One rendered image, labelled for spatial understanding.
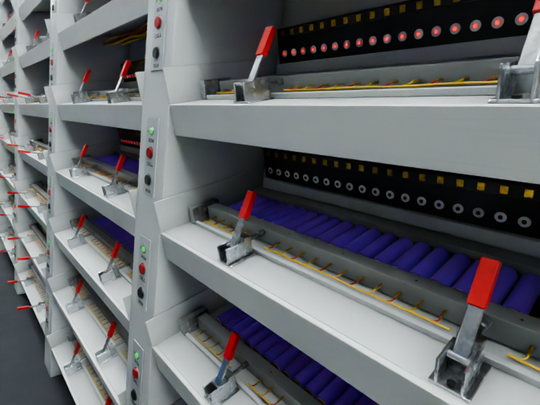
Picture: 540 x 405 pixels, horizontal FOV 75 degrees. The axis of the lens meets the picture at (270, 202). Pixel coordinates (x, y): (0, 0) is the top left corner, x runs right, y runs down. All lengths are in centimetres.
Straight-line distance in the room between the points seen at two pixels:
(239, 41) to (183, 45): 10
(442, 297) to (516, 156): 14
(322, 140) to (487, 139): 13
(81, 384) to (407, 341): 103
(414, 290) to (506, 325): 7
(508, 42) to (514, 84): 17
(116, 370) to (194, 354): 35
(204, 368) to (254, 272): 21
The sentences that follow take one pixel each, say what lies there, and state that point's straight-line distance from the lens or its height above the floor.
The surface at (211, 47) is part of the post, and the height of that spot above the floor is 97.
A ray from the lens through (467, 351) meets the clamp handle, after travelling 29.
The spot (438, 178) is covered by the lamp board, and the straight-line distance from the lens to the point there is 43.
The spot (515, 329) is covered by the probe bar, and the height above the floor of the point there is 72.
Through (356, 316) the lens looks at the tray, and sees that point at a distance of 35.
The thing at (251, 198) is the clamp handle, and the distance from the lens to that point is 43.
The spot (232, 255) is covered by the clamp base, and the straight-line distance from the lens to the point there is 43.
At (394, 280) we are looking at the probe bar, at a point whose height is 73.
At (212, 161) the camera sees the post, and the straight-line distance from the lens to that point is 59.
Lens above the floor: 84
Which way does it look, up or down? 9 degrees down
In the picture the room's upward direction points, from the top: 7 degrees clockwise
